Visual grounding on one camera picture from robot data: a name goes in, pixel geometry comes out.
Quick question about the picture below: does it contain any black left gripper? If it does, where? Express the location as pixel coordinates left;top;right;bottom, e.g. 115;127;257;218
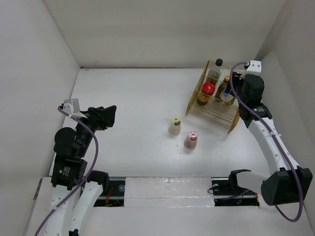
74;104;116;156

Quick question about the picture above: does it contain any yellow cap sauce bottle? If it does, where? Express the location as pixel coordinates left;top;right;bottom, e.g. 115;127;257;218
215;75;230;102

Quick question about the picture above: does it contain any silver lid white shaker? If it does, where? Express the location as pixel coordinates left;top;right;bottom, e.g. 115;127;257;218
220;86;235;105

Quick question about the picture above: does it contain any clear bottle with red contents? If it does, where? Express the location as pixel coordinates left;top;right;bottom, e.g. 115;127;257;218
206;59;223;86

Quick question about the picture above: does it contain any red lid sauce jar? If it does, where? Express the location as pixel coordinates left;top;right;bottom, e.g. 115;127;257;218
196;82;216;106

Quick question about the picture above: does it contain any green cap spice shaker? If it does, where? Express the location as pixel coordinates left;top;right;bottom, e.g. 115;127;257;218
168;116;181;135

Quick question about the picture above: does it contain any pink cap spice shaker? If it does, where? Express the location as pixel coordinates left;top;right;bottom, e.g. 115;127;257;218
184;131;198;149

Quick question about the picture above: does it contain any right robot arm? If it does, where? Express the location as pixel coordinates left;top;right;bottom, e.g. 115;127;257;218
226;72;313;206

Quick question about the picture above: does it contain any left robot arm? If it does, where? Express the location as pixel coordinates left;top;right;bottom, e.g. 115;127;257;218
41;100;117;236

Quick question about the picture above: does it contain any white foam block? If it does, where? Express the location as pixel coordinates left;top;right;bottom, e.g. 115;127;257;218
124;177;214;208

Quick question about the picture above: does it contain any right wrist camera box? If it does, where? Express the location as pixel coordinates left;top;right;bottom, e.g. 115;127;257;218
240;60;262;79

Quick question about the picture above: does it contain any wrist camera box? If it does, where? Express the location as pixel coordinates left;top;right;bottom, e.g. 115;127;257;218
240;60;262;79
60;98;80;116

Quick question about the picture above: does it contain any yellow wire basket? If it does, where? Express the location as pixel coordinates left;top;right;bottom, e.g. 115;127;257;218
186;60;240;133

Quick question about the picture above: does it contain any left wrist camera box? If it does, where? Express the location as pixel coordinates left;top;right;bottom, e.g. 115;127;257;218
60;98;80;116

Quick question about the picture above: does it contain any black mounting rail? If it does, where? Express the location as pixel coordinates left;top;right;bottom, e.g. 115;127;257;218
95;177;260;208

